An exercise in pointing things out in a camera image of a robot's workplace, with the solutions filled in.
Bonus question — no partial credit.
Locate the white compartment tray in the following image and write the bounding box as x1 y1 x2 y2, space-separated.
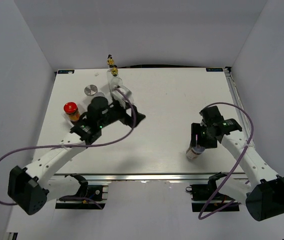
75 83 113 114

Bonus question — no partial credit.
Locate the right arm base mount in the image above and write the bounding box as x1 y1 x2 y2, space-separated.
185 172 239 212

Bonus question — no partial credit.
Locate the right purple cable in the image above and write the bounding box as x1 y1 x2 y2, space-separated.
198 101 255 220

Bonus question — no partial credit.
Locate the right corner logo sticker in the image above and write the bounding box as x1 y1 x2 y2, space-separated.
206 67 224 72

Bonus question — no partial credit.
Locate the red lid sauce jar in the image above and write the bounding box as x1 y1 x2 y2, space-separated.
63 102 81 123

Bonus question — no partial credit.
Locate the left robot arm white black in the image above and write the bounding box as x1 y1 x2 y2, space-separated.
8 96 146 216

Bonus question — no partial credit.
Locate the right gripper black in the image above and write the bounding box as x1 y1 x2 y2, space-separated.
189 123 217 149

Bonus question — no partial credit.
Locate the corner logo sticker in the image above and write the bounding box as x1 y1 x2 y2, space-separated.
206 67 224 72
57 69 75 75

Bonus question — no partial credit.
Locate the glass bottle dark sauce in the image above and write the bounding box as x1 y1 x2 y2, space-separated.
107 54 114 82

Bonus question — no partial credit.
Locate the purple cable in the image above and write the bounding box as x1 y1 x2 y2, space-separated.
198 101 255 220
0 88 137 210

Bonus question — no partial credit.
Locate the shaker jar metal lid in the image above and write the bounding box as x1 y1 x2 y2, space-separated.
84 84 99 100

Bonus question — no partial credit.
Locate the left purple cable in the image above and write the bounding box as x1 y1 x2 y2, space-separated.
0 88 137 210

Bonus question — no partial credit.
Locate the white lid small jar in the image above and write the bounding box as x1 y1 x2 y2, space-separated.
186 146 205 160

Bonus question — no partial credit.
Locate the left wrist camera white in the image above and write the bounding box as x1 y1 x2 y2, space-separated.
110 85 134 108

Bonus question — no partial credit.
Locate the glass bottle clear liquid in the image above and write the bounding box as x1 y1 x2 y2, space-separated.
109 65 123 91

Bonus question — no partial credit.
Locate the aluminium table frame rail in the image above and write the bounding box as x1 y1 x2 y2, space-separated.
223 66 266 181

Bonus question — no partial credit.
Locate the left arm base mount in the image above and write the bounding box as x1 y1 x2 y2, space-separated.
55 173 108 210

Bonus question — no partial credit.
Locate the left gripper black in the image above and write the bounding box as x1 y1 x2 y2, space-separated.
98 100 146 129

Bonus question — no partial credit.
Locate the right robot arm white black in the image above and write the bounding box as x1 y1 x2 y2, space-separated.
186 103 284 222

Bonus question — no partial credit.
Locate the left corner logo sticker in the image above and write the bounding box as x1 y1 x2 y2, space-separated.
57 69 75 75

